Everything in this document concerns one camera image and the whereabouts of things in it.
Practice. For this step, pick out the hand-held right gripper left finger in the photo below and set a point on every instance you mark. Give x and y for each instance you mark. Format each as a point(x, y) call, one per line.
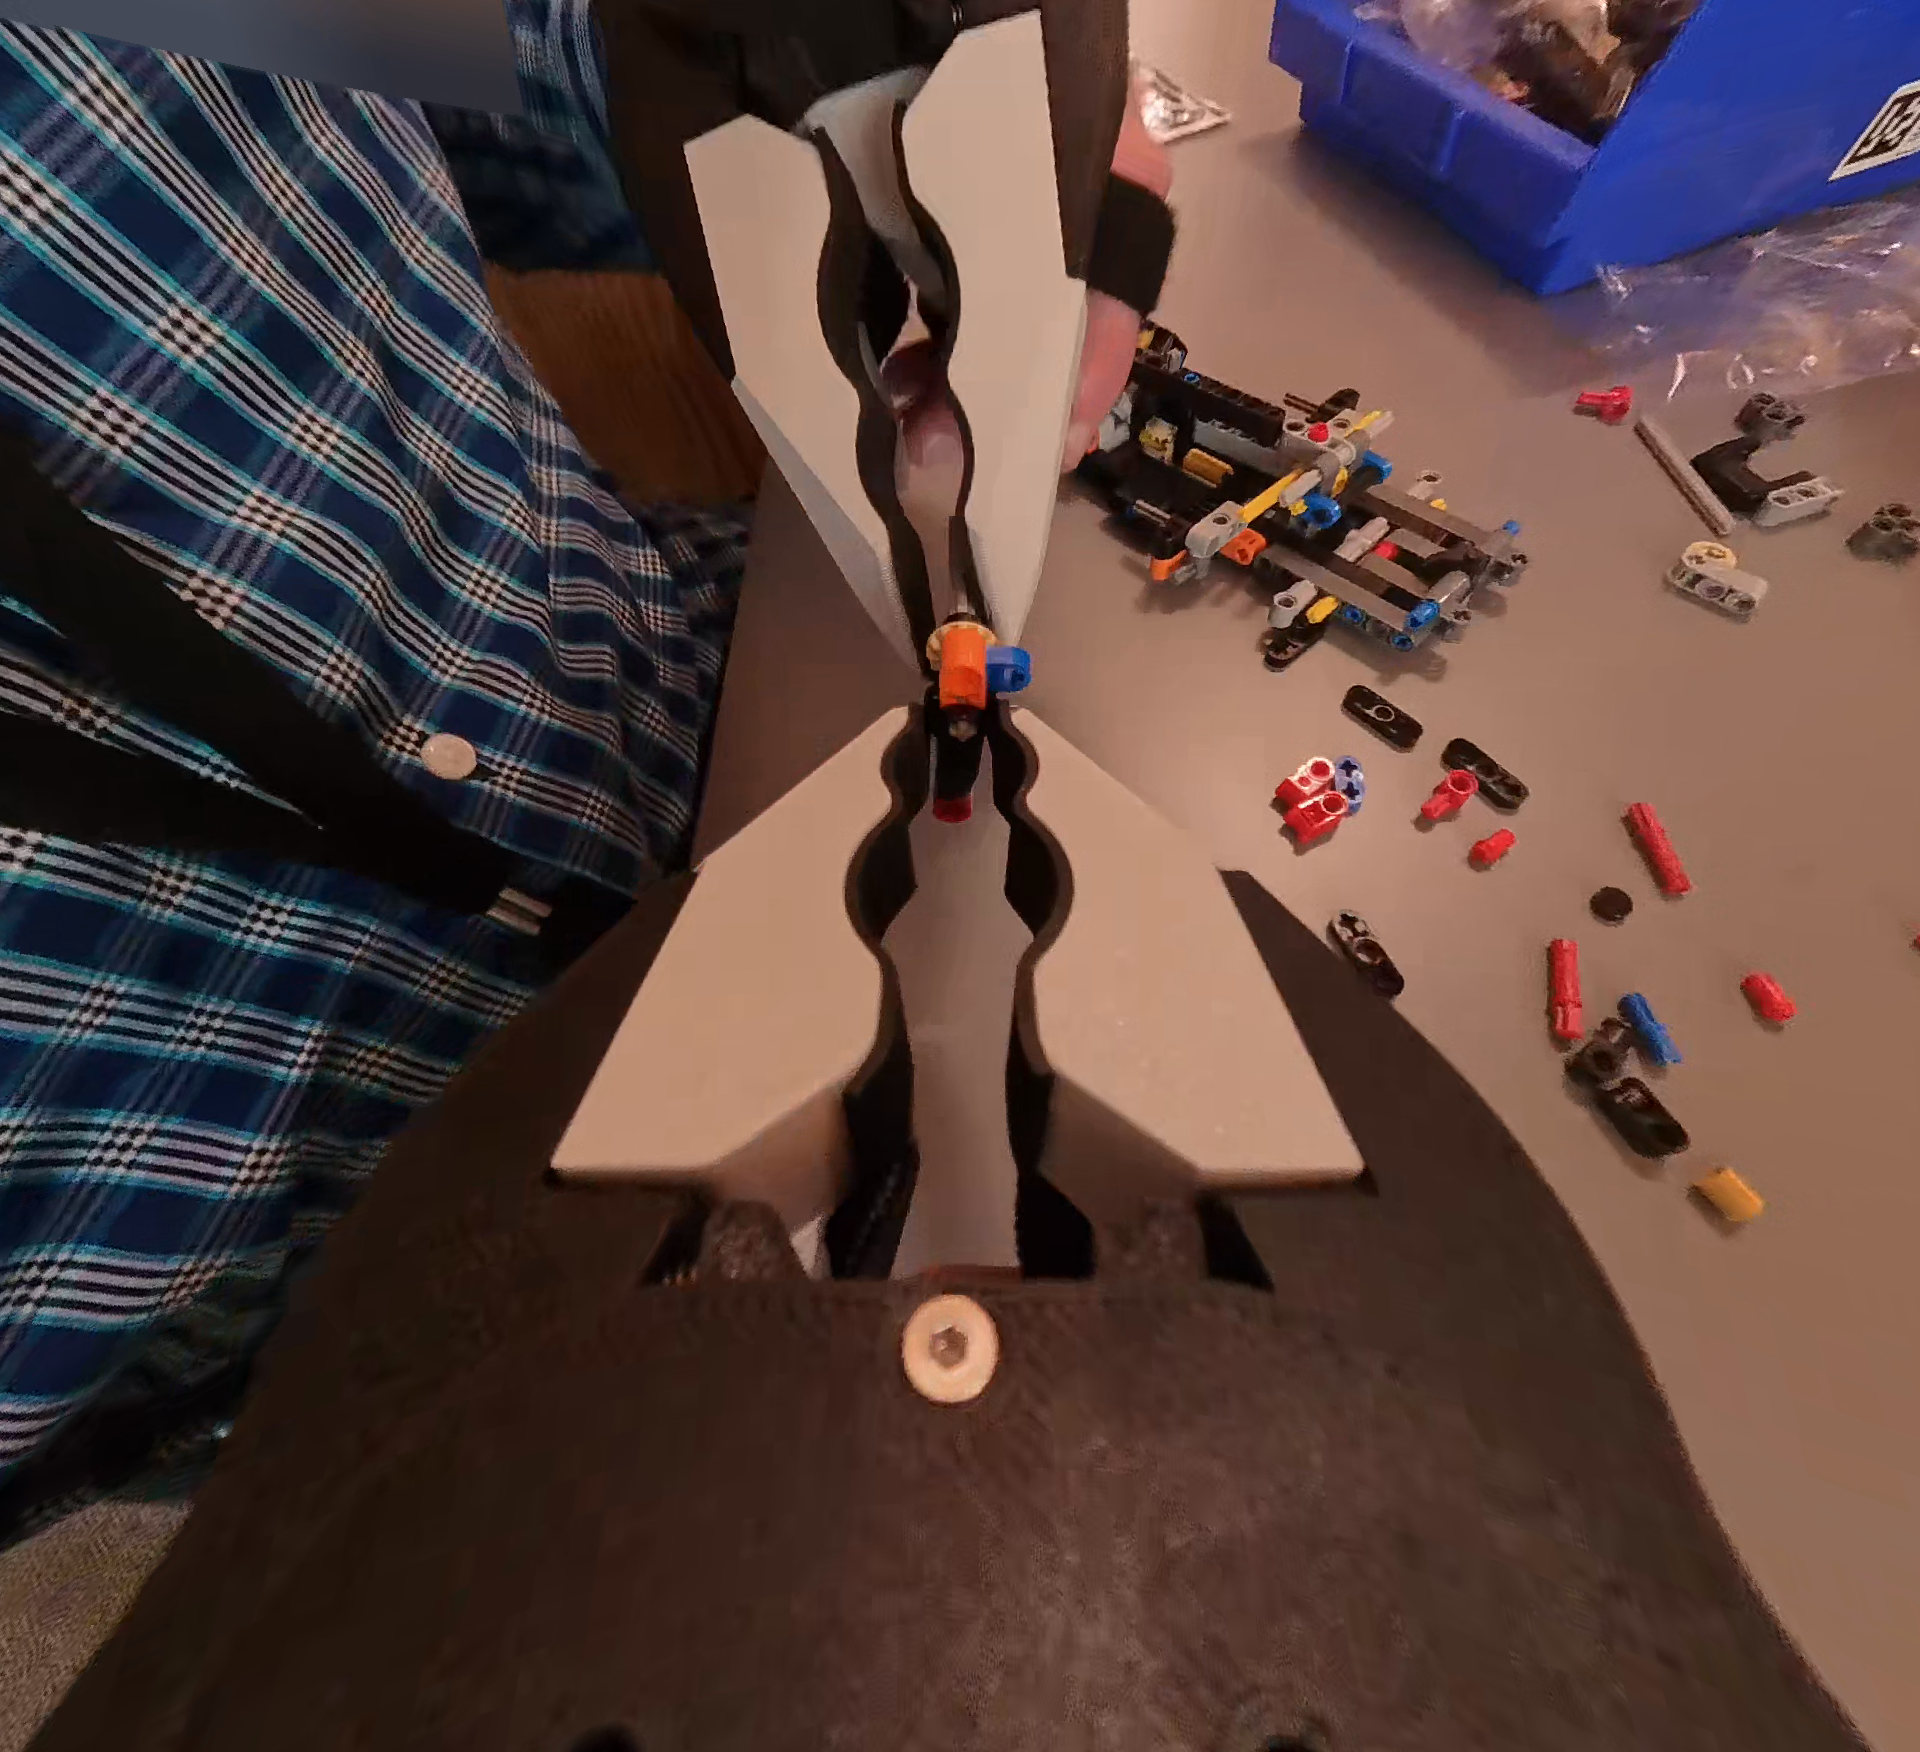
point(735, 1032)

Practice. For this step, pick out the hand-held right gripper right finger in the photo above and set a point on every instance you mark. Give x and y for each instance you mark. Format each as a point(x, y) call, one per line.
point(1184, 1047)

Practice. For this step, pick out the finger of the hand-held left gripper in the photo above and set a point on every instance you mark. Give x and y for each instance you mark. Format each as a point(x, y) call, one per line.
point(1004, 356)
point(765, 282)

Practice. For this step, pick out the small lego axle assembly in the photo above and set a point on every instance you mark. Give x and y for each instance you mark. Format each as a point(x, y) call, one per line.
point(969, 675)

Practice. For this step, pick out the scattered small lego connectors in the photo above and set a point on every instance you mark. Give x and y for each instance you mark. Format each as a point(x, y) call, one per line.
point(1320, 807)

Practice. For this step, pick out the lego car chassis model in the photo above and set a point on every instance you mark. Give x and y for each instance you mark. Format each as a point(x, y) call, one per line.
point(1320, 523)

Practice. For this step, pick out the red lego pin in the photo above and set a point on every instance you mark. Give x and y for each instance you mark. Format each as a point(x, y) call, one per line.
point(1606, 402)

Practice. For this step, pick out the long grey lego axle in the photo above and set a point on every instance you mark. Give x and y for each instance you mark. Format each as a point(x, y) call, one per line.
point(1681, 474)

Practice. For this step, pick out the black angled lego beam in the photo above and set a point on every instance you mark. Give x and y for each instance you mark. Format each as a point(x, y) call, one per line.
point(1724, 470)

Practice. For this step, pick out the light grey lego beam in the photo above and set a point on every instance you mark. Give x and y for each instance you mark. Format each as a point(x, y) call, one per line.
point(1807, 495)

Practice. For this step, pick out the person's left hand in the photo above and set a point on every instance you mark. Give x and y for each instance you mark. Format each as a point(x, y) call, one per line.
point(1107, 356)

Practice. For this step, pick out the small printed marker sticker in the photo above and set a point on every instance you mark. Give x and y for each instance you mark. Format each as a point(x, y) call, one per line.
point(1179, 105)

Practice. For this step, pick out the person's plaid shirt torso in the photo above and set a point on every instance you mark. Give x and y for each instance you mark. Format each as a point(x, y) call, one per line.
point(225, 507)

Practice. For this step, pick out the blue bin with label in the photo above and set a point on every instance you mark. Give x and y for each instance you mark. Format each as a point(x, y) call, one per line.
point(1651, 192)

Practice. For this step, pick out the grey beam with tan gear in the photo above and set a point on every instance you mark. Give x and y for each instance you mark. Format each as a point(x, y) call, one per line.
point(1724, 587)

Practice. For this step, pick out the small dark grey connector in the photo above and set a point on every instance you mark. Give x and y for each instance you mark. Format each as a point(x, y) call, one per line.
point(1769, 414)

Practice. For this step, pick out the clear plastic bag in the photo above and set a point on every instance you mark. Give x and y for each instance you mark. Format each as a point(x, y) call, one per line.
point(1769, 282)

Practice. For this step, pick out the dark grey double connector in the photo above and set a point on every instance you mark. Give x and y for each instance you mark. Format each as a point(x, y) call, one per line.
point(1887, 536)

